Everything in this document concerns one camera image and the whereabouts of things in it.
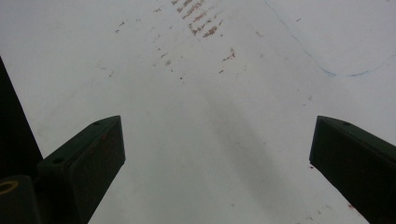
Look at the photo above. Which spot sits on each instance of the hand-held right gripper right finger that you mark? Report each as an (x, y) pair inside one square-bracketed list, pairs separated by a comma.
[(358, 165)]

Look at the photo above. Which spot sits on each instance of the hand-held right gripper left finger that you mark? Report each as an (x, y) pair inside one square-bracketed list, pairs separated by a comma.
[(90, 161)]

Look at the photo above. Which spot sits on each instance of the white table mat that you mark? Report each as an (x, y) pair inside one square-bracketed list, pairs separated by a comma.
[(199, 109)]

